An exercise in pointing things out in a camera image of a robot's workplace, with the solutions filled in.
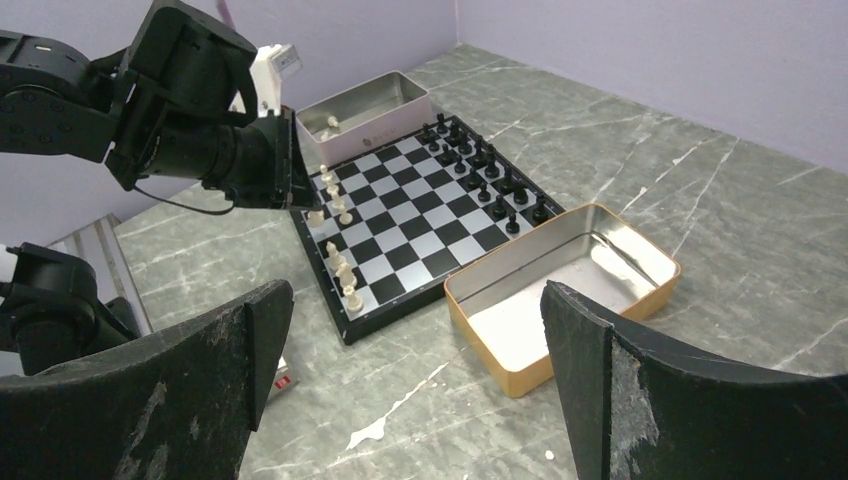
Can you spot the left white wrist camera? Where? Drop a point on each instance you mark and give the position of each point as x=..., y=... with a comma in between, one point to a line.
x=270, y=67

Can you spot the black white chess board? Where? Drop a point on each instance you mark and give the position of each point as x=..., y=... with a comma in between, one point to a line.
x=423, y=207

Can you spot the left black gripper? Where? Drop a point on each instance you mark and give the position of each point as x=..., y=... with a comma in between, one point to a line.
x=259, y=166

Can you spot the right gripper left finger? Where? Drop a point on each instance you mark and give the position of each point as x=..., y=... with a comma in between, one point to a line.
x=180, y=403

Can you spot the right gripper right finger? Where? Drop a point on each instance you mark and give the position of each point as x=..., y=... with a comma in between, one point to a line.
x=640, y=404

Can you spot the silver metal tin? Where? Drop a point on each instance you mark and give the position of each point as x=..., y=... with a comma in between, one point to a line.
x=371, y=114

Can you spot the black chess piece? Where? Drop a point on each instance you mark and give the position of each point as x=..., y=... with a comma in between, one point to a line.
x=512, y=226

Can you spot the small printed card box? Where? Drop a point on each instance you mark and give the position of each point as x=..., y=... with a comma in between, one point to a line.
x=284, y=378

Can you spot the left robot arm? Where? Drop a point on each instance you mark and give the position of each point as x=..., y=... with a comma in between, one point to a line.
x=181, y=101

